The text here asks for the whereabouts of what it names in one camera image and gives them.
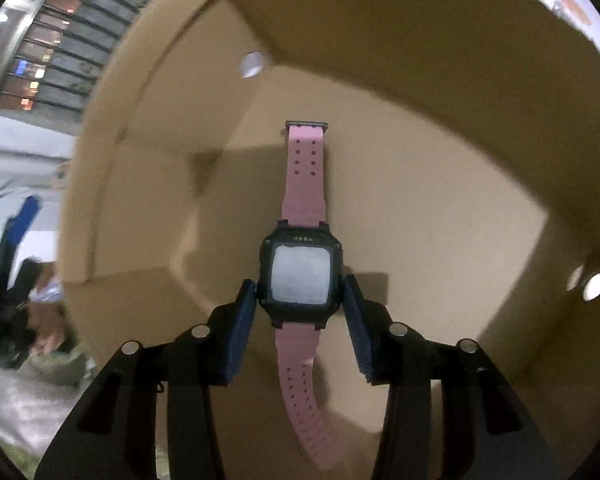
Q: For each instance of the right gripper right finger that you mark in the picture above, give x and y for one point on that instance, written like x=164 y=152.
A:
x=486 y=431

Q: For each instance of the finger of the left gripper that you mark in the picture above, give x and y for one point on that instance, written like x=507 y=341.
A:
x=15 y=229

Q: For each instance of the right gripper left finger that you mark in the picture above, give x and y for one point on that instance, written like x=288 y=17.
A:
x=111 y=432

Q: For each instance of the pink strap smart watch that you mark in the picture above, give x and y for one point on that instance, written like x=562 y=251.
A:
x=300 y=273

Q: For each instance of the brown cardboard box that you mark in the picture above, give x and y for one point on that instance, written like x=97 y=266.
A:
x=462 y=179

